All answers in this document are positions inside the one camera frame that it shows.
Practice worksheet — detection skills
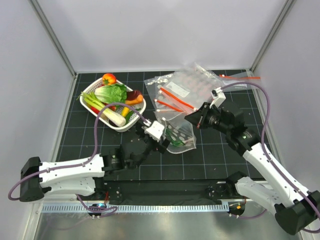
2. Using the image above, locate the dark red sausage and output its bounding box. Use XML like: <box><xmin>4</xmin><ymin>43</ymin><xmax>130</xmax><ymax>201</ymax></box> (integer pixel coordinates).
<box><xmin>126</xmin><ymin>90</ymin><xmax>142</xmax><ymax>101</ymax></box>

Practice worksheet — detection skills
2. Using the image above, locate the orange red tomato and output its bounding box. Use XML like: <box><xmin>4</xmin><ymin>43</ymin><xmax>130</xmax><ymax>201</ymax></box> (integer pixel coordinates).
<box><xmin>101</xmin><ymin>73</ymin><xmax>117</xmax><ymax>86</ymax></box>

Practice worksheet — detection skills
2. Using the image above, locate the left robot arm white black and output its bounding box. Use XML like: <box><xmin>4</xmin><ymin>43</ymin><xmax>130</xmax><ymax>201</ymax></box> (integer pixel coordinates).
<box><xmin>19</xmin><ymin>121</ymin><xmax>170</xmax><ymax>203</ymax></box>

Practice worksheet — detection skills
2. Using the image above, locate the red chili pepper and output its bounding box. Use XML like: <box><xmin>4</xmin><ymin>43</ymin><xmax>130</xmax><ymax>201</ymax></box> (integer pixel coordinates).
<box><xmin>90</xmin><ymin>106</ymin><xmax>100</xmax><ymax>115</ymax></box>

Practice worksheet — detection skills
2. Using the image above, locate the left aluminium frame post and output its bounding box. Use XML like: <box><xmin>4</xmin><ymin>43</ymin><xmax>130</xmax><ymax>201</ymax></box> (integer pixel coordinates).
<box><xmin>28</xmin><ymin>0</ymin><xmax>77</xmax><ymax>78</ymax></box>

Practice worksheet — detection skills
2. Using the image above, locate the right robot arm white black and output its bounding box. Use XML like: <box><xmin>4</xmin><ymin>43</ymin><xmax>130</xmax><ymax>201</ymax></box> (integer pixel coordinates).
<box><xmin>185</xmin><ymin>102</ymin><xmax>320</xmax><ymax>235</ymax></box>

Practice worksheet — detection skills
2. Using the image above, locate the pile of zip bags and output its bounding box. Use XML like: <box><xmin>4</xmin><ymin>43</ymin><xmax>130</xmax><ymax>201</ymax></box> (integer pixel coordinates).
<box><xmin>144</xmin><ymin>63</ymin><xmax>224</xmax><ymax>119</ymax></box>

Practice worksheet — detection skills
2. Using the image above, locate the yellow pepper piece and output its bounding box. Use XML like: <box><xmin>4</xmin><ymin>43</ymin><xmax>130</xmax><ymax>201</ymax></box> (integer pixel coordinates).
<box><xmin>121</xmin><ymin>107</ymin><xmax>131</xmax><ymax>118</ymax></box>

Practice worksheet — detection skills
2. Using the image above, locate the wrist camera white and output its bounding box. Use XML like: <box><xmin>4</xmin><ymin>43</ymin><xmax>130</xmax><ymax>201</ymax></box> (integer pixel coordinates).
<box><xmin>209</xmin><ymin>87</ymin><xmax>226</xmax><ymax>109</ymax></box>
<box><xmin>144</xmin><ymin>120</ymin><xmax>165</xmax><ymax>142</ymax></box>

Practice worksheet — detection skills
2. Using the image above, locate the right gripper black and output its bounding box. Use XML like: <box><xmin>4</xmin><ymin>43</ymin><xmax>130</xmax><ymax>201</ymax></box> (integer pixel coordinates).
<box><xmin>185</xmin><ymin>102</ymin><xmax>232</xmax><ymax>135</ymax></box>

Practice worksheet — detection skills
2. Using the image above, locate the clear dotted zip bag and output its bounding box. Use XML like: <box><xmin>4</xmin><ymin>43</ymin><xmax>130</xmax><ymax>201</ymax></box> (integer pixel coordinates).
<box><xmin>154</xmin><ymin>110</ymin><xmax>197</xmax><ymax>154</ymax></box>

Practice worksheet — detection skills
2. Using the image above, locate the flat zip bag red zipper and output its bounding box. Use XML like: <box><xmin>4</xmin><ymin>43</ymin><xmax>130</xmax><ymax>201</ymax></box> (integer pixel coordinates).
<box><xmin>218</xmin><ymin>70</ymin><xmax>262</xmax><ymax>92</ymax></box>

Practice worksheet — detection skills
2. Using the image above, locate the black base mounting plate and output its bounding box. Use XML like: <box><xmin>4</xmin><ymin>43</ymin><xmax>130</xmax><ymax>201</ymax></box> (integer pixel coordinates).
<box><xmin>81</xmin><ymin>179</ymin><xmax>245</xmax><ymax>206</ymax></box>

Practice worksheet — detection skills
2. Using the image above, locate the aluminium frame post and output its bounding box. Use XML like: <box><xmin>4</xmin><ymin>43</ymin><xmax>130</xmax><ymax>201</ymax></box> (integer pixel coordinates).
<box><xmin>28</xmin><ymin>0</ymin><xmax>77</xmax><ymax>78</ymax></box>
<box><xmin>249</xmin><ymin>0</ymin><xmax>296</xmax><ymax>72</ymax></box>

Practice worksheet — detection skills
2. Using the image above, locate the slotted cable duct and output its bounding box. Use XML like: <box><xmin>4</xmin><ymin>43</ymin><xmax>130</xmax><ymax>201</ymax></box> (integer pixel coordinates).
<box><xmin>41</xmin><ymin>202</ymin><xmax>229</xmax><ymax>213</ymax></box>

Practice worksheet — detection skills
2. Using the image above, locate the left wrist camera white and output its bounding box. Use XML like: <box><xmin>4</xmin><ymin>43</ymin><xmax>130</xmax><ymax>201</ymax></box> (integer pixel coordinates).
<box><xmin>144</xmin><ymin>120</ymin><xmax>165</xmax><ymax>142</ymax></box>

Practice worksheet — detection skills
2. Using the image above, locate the green lettuce head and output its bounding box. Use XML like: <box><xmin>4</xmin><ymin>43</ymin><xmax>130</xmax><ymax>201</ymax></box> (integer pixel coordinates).
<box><xmin>94</xmin><ymin>84</ymin><xmax>127</xmax><ymax>104</ymax></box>

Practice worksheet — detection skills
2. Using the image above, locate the black grid cutting mat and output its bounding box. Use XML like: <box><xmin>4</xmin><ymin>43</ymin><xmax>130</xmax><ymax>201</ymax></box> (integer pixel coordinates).
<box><xmin>54</xmin><ymin>71</ymin><xmax>264</xmax><ymax>181</ymax></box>

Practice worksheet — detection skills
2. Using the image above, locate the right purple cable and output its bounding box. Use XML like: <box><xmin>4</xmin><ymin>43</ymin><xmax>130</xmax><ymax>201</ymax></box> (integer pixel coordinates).
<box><xmin>219</xmin><ymin>81</ymin><xmax>320</xmax><ymax>235</ymax></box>

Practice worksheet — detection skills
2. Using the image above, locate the right aluminium frame post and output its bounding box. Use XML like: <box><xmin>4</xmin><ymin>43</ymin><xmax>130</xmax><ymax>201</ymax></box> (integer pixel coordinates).
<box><xmin>249</xmin><ymin>0</ymin><xmax>296</xmax><ymax>72</ymax></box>

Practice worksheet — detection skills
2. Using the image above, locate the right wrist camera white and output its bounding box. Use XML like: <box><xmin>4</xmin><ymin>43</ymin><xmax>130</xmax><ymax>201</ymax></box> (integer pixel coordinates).
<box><xmin>209</xmin><ymin>87</ymin><xmax>226</xmax><ymax>109</ymax></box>

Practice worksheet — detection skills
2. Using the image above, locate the green onion stalk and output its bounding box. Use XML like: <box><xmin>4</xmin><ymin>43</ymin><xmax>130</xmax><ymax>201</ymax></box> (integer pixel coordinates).
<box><xmin>165</xmin><ymin>129</ymin><xmax>186</xmax><ymax>147</ymax></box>

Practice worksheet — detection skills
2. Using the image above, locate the white perforated plastic basket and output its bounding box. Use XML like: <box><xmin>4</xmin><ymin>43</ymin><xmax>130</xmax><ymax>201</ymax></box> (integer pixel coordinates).
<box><xmin>78</xmin><ymin>77</ymin><xmax>147</xmax><ymax>133</ymax></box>

